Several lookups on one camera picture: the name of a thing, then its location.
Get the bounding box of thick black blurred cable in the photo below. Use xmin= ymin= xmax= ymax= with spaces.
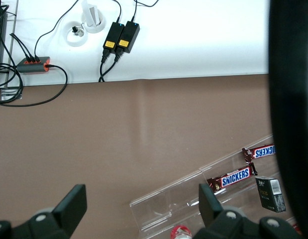
xmin=267 ymin=0 xmax=308 ymax=239

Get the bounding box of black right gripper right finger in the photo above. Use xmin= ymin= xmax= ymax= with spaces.
xmin=192 ymin=183 xmax=304 ymax=239

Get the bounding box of black adapter mains cable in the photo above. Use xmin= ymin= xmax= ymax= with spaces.
xmin=101 ymin=51 xmax=124 ymax=83
xmin=98 ymin=48 xmax=112 ymax=83

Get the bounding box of black adapter output cable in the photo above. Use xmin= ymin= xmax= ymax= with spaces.
xmin=113 ymin=0 xmax=123 ymax=23
xmin=130 ymin=0 xmax=160 ymax=23

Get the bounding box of white folded strip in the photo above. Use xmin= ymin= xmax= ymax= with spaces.
xmin=83 ymin=0 xmax=100 ymax=28

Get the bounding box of clear acrylic stepped stand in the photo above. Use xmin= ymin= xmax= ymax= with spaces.
xmin=130 ymin=134 xmax=308 ymax=239

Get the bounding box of black floor-side cable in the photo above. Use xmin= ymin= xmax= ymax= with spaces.
xmin=0 ymin=4 xmax=24 ymax=104

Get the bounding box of brown table cover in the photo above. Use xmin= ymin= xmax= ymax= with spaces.
xmin=0 ymin=74 xmax=308 ymax=239

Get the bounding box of black hub main cable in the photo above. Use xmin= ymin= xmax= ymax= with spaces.
xmin=0 ymin=64 xmax=69 ymax=108

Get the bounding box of red white-lid canister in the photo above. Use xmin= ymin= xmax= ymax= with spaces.
xmin=170 ymin=225 xmax=193 ymax=239

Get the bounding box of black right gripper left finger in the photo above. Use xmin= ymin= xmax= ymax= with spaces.
xmin=0 ymin=184 xmax=88 ymax=239

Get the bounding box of Snickers bar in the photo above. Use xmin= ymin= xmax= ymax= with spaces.
xmin=206 ymin=162 xmax=259 ymax=196
xmin=241 ymin=143 xmax=277 ymax=164

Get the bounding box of grey orange USB hub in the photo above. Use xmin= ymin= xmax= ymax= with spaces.
xmin=16 ymin=56 xmax=50 ymax=74

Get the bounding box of white round stand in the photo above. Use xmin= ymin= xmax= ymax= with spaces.
xmin=81 ymin=9 xmax=106 ymax=34

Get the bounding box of black USB cable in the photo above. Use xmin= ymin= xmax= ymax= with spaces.
xmin=9 ymin=33 xmax=30 ymax=63
xmin=12 ymin=34 xmax=35 ymax=63
xmin=34 ymin=0 xmax=80 ymax=63

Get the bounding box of black power adapter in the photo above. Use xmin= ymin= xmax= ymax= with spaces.
xmin=116 ymin=21 xmax=141 ymax=54
xmin=103 ymin=21 xmax=125 ymax=52

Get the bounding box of small black box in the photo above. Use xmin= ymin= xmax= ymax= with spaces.
xmin=255 ymin=175 xmax=287 ymax=214

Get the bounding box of aluminium profile rail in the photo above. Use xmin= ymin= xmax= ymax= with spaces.
xmin=0 ymin=0 xmax=24 ymax=101

